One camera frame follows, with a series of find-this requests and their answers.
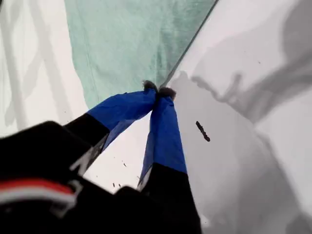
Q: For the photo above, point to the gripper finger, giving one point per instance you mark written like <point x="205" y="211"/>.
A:
<point x="117" y="109"/>
<point x="165" y="146"/>

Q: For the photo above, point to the pale green T-shirt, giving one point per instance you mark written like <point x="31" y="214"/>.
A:
<point x="117" y="48"/>

